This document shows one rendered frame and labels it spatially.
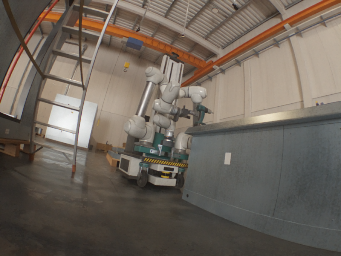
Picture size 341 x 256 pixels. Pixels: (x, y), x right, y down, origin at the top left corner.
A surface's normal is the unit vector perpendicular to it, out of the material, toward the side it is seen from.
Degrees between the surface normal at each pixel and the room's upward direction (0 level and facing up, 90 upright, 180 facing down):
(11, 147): 90
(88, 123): 90
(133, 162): 90
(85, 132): 90
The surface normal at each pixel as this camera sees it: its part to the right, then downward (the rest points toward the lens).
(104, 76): 0.43, -0.11
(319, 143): -0.86, -0.23
